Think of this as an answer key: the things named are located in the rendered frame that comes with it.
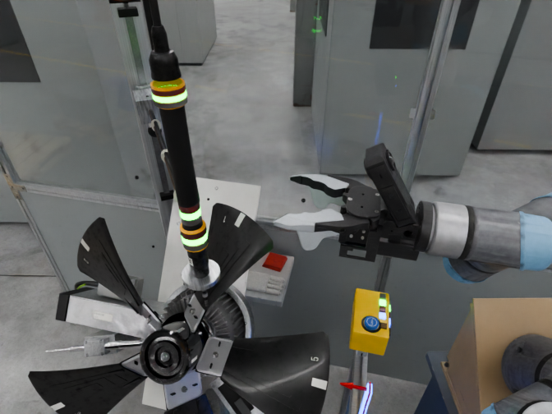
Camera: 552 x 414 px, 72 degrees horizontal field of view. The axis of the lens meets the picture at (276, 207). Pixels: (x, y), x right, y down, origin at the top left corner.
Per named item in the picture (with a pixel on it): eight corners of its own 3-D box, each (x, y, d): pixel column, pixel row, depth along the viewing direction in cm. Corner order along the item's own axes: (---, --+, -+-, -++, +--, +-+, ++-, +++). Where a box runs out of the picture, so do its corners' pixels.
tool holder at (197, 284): (177, 261, 74) (168, 223, 68) (212, 251, 76) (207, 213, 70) (186, 296, 68) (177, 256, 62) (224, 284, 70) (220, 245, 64)
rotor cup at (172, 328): (157, 315, 97) (129, 328, 85) (210, 307, 95) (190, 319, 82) (165, 372, 96) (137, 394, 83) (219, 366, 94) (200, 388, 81)
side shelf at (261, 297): (213, 247, 166) (212, 242, 164) (294, 261, 160) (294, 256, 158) (190, 290, 148) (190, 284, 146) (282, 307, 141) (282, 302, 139)
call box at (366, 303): (351, 308, 124) (356, 287, 118) (384, 314, 122) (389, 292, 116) (347, 351, 112) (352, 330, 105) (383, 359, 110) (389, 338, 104)
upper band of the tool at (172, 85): (152, 100, 52) (148, 79, 50) (184, 96, 53) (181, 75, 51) (157, 112, 48) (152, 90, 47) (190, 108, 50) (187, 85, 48)
